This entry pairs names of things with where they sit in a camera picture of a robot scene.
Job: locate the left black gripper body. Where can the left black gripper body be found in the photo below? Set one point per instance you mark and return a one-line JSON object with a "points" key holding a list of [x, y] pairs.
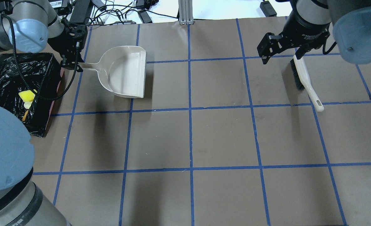
{"points": [[60, 47]]}

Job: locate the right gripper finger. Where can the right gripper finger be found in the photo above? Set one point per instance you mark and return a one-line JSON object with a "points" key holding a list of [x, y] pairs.
{"points": [[301, 52]]}

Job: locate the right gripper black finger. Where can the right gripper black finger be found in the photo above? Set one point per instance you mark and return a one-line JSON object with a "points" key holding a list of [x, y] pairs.
{"points": [[265, 59]]}

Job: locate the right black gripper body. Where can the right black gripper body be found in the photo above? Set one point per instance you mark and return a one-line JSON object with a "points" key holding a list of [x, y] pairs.
{"points": [[305, 32]]}

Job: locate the beige hand brush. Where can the beige hand brush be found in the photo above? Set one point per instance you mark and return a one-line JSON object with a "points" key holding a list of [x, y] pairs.
{"points": [[303, 82]]}

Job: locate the beige plastic dustpan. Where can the beige plastic dustpan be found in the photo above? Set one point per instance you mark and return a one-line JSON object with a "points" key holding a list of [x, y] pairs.
{"points": [[122, 71]]}

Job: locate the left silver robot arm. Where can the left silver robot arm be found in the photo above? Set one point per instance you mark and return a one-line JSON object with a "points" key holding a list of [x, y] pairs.
{"points": [[26, 28]]}

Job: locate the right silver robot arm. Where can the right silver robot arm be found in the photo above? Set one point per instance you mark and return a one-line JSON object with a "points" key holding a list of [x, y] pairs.
{"points": [[350, 25]]}

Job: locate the black lined trash bin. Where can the black lined trash bin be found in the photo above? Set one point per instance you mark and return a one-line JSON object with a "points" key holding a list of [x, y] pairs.
{"points": [[43, 73]]}

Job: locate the black power adapter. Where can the black power adapter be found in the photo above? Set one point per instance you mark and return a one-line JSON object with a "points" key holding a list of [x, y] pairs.
{"points": [[267, 9]]}

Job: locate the yellow sponge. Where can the yellow sponge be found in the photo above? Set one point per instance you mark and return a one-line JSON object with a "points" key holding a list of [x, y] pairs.
{"points": [[27, 96]]}

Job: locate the pale crumpled paper scrap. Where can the pale crumpled paper scrap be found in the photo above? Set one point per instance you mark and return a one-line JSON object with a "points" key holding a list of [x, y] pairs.
{"points": [[27, 104]]}

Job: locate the crumpled yellow paper ball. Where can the crumpled yellow paper ball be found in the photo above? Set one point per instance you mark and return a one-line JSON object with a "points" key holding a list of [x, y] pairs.
{"points": [[25, 115]]}

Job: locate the aluminium frame post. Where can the aluminium frame post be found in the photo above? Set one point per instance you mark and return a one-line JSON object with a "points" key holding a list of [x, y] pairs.
{"points": [[185, 10]]}

